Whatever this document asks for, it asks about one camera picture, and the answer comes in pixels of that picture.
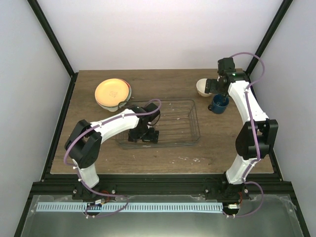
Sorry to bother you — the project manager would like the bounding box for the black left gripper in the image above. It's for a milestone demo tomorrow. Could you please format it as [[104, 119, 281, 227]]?
[[128, 125, 158, 144]]

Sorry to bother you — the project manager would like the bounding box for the dark blue ceramic mug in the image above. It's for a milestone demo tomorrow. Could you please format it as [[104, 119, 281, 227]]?
[[208, 94, 229, 115]]

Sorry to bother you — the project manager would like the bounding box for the small cream ceramic bowl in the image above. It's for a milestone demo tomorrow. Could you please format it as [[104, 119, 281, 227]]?
[[196, 78, 212, 97]]

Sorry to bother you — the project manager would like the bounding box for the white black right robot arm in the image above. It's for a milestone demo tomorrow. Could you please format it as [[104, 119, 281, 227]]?
[[204, 57, 278, 199]]

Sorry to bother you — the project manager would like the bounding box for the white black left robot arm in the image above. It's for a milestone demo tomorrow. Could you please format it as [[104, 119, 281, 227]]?
[[64, 99, 161, 199]]

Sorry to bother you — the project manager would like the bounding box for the white bowl green red rim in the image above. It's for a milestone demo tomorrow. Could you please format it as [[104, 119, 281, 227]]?
[[94, 79, 131, 112]]

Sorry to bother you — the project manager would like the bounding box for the yellow ceramic plate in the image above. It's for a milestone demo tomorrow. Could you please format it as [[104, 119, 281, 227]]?
[[95, 79, 129, 107]]

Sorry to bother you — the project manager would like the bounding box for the light blue slotted strip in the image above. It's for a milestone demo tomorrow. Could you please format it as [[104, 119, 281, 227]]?
[[36, 202, 223, 213]]

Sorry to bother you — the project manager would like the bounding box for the clear acrylic front panel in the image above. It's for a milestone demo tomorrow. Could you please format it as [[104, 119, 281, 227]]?
[[21, 195, 304, 237]]

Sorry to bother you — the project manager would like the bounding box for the black wire dish rack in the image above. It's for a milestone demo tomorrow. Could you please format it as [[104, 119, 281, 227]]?
[[115, 99, 200, 149]]

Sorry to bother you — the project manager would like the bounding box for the black right frame post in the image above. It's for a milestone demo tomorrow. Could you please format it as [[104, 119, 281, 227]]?
[[245, 0, 294, 75]]

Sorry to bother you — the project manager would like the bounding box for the black frame post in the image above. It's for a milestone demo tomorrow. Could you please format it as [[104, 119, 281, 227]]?
[[245, 0, 294, 75], [26, 0, 76, 78]]

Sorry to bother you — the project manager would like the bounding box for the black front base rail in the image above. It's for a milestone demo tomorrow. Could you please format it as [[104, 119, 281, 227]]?
[[32, 174, 293, 200]]

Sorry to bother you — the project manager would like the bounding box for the black left frame post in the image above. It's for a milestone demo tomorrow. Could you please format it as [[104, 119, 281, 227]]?
[[26, 0, 76, 78]]

